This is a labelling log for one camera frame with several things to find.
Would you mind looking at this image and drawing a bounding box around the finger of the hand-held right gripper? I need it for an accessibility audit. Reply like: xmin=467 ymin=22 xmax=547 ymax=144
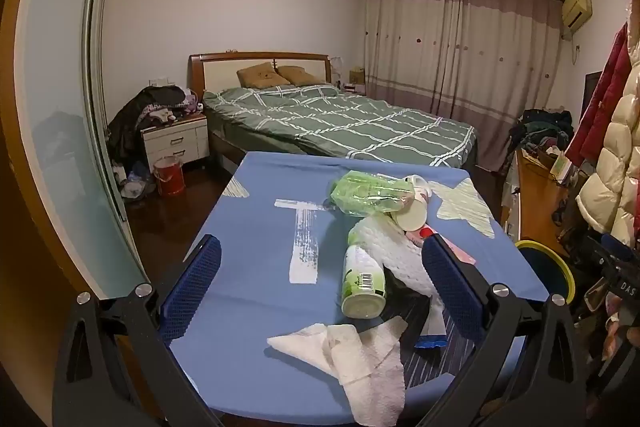
xmin=600 ymin=233 xmax=640 ymax=264

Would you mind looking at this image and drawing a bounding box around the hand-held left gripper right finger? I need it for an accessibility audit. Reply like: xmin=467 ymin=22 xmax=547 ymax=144
xmin=421 ymin=234 xmax=586 ymax=427

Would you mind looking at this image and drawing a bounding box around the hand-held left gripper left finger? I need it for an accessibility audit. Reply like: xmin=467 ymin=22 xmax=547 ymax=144
xmin=52 ymin=234 xmax=223 ymax=427

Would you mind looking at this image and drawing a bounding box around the pink strawberry carton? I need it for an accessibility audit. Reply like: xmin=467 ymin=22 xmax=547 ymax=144
xmin=404 ymin=227 xmax=476 ymax=265

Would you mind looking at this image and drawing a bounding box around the white paper cup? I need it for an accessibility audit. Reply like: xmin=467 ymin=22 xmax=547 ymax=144
xmin=390 ymin=197 xmax=428 ymax=233

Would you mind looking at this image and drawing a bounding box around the green and white bottle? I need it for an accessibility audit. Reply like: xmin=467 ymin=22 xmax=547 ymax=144
xmin=341 ymin=243 xmax=387 ymax=319

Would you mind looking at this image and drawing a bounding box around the tissue pack with pink flower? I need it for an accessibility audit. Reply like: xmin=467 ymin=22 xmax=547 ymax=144
xmin=402 ymin=174 xmax=437 ymax=208

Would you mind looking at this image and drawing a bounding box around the white tissue paper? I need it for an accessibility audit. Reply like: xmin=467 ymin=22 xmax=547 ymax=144
xmin=266 ymin=316 xmax=408 ymax=425

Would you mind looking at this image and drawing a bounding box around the green plastic wrapper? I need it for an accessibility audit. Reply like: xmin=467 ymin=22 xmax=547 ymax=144
xmin=329 ymin=170 xmax=416 ymax=215

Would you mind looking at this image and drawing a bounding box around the blue star print tablecloth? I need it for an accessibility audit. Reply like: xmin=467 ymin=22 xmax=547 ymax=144
xmin=167 ymin=151 xmax=551 ymax=413

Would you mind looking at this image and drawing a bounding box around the dark striped cloth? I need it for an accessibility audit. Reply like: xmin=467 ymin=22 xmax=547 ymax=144
xmin=385 ymin=272 xmax=526 ymax=388

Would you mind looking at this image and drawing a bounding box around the cream puffer jacket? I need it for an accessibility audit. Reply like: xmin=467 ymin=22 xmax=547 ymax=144
xmin=575 ymin=67 xmax=640 ymax=248

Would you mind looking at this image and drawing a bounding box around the wooden desk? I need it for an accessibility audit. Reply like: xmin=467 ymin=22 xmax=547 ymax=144
xmin=502 ymin=147 xmax=571 ymax=258

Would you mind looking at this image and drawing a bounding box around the red bucket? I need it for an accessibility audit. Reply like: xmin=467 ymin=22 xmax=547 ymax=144
xmin=152 ymin=155 xmax=185 ymax=198

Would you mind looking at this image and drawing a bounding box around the clutter pile on floor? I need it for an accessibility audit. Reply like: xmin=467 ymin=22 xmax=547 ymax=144
xmin=119 ymin=162 xmax=157 ymax=201

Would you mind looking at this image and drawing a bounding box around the clothes pile on desk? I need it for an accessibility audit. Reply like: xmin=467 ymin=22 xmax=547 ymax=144
xmin=510 ymin=107 xmax=574 ymax=158

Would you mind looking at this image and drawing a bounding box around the red coat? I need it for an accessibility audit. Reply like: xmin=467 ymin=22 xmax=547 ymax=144
xmin=565 ymin=24 xmax=633 ymax=168

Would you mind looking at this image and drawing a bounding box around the white nightstand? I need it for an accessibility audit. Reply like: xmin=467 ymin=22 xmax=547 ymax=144
xmin=140 ymin=114 xmax=211 ymax=172

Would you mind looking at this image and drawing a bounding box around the black screen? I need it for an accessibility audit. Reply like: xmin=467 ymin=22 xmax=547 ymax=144
xmin=582 ymin=72 xmax=603 ymax=118

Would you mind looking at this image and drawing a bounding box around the pile of dark clothes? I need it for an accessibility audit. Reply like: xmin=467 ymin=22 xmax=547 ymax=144
xmin=107 ymin=84 xmax=201 ymax=168

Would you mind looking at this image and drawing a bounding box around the green plaid duvet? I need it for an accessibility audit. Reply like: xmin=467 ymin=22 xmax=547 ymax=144
xmin=202 ymin=84 xmax=478 ymax=168

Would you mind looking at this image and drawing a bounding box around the glass wardrobe sliding door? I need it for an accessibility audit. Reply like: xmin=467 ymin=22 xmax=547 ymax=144
xmin=15 ymin=0 xmax=151 ymax=303

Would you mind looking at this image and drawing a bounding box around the wooden bed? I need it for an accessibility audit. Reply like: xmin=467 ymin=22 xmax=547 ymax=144
xmin=189 ymin=53 xmax=481 ymax=172

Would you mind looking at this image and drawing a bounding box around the brown pillow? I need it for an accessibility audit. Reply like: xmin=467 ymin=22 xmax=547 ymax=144
xmin=277 ymin=66 xmax=323 ymax=86
xmin=237 ymin=63 xmax=291 ymax=88

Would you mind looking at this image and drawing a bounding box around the beige and pink curtain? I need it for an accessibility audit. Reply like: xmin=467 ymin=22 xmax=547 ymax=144
xmin=362 ymin=0 xmax=566 ymax=122

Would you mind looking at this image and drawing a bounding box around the wall air conditioner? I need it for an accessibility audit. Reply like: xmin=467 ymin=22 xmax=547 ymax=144
xmin=561 ymin=0 xmax=593 ymax=30

